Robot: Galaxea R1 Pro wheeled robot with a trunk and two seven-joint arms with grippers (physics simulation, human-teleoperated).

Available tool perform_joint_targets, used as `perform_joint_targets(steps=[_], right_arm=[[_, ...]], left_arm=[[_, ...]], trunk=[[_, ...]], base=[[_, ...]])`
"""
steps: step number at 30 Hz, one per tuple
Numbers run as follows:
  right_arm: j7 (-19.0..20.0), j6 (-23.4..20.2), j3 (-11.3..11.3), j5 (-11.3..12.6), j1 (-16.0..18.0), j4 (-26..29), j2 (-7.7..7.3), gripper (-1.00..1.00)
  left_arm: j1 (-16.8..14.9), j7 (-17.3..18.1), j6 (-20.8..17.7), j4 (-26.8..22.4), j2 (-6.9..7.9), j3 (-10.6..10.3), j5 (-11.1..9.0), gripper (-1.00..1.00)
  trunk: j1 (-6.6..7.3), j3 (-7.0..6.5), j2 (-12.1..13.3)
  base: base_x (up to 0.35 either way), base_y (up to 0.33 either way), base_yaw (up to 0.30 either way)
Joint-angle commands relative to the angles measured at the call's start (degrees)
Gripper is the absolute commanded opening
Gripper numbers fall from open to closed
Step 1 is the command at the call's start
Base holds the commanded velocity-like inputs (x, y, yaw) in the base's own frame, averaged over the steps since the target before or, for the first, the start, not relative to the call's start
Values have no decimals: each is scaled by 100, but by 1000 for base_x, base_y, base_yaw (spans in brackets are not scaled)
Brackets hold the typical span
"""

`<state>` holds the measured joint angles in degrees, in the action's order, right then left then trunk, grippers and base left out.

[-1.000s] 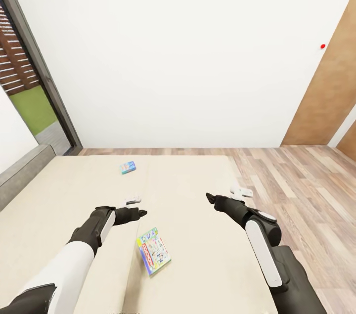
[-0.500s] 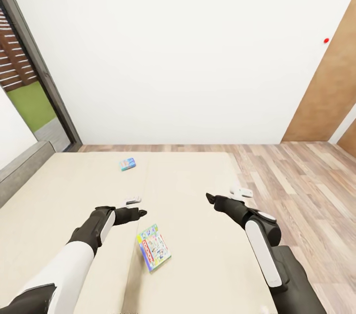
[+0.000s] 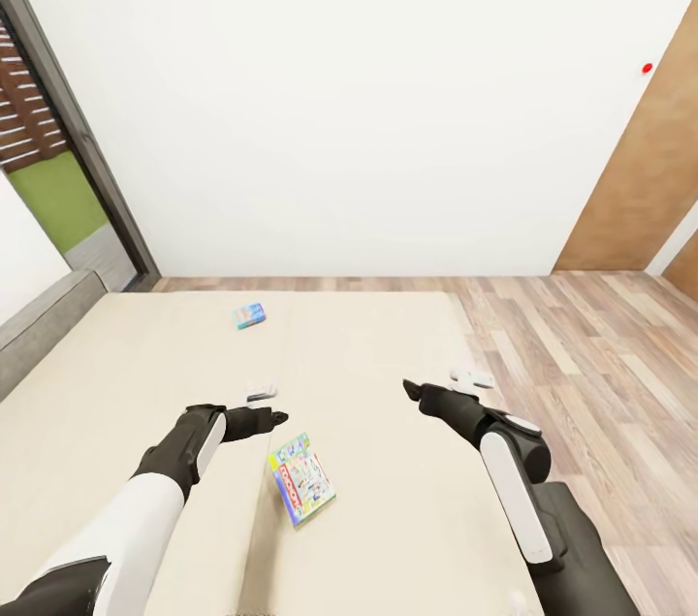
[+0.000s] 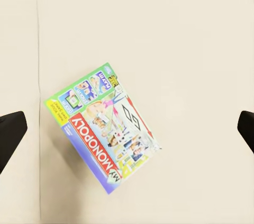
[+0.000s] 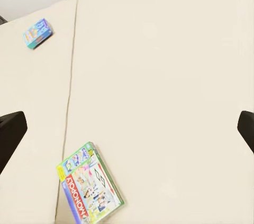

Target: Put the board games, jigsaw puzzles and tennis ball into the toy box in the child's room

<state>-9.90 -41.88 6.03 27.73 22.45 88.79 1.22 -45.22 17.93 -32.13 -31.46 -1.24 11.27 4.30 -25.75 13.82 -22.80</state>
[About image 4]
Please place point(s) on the bed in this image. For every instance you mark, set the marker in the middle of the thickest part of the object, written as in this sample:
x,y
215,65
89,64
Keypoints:
x,y
188,65

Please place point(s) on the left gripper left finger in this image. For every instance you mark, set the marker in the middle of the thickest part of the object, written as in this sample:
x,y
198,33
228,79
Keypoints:
x,y
13,127

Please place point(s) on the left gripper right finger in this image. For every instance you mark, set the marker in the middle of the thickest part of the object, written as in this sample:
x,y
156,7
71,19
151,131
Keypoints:
x,y
246,127

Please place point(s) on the board game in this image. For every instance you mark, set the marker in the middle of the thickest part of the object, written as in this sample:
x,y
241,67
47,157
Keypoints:
x,y
105,126

